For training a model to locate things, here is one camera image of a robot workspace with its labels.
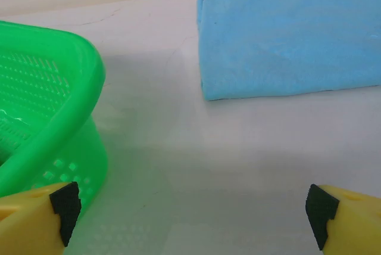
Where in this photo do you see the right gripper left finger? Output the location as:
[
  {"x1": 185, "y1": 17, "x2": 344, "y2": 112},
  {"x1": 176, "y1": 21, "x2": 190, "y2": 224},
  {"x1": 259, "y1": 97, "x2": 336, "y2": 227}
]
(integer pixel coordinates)
[{"x1": 0, "y1": 181, "x2": 82, "y2": 255}]

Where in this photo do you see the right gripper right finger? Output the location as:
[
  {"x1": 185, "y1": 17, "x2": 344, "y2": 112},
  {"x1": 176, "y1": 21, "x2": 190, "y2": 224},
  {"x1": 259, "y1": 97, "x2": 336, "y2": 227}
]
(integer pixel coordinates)
[{"x1": 305, "y1": 184, "x2": 381, "y2": 255}]

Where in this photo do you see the green plastic basket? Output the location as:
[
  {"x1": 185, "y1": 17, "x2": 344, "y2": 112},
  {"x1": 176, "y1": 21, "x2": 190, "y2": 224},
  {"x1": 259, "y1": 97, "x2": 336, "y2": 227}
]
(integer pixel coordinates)
[{"x1": 0, "y1": 20, "x2": 107, "y2": 223}]

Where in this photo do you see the folded light blue t-shirt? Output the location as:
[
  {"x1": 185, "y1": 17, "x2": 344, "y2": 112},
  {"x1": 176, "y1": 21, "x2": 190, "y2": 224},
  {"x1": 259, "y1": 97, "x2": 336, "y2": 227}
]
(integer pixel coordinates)
[{"x1": 196, "y1": 0, "x2": 381, "y2": 102}]

